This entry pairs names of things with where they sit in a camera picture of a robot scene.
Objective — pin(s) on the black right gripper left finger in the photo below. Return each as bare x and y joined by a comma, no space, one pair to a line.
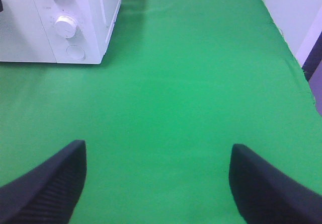
50,192

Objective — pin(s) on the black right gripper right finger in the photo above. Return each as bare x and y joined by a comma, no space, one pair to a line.
264,194

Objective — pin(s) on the round white door release button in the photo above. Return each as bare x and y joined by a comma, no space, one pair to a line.
75,52

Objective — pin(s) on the white microwave knob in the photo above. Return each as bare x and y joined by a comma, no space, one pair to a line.
65,26

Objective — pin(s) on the green table cloth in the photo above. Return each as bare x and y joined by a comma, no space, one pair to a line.
181,82

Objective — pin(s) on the white microwave oven body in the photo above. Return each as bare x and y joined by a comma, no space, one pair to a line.
28,33

